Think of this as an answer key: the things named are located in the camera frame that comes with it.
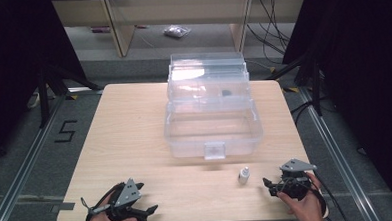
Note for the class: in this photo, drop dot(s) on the metal floor rail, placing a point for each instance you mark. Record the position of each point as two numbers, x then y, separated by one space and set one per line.
23 171
339 157

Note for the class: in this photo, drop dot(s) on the light wooden shelf unit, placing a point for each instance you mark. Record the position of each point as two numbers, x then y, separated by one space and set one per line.
122 33

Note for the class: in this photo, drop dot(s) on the black metal stand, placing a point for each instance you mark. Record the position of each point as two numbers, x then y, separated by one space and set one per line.
44 97
315 88

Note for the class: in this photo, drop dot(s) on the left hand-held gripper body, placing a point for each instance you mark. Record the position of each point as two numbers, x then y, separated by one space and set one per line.
126 193

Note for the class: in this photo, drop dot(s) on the small pink object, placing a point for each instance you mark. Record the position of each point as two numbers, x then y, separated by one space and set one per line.
100 29

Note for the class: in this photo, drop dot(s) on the black curtain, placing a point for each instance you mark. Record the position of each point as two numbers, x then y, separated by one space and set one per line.
365 66
12 65

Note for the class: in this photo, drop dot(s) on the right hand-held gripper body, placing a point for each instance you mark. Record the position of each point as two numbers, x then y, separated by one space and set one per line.
295 179

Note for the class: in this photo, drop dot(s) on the person's right hand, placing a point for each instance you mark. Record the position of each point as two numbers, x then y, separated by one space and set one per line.
305 210

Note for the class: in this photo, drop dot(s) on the clear plastic bag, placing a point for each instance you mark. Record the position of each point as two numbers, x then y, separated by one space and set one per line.
177 31

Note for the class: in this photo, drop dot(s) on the small white dropper bottle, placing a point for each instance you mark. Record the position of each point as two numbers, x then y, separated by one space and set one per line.
243 177

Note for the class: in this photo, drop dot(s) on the yellow floor tape piece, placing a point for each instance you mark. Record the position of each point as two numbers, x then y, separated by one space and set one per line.
72 97
291 89

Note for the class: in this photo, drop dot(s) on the clear plastic storage box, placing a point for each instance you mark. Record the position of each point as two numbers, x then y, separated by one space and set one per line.
213 123

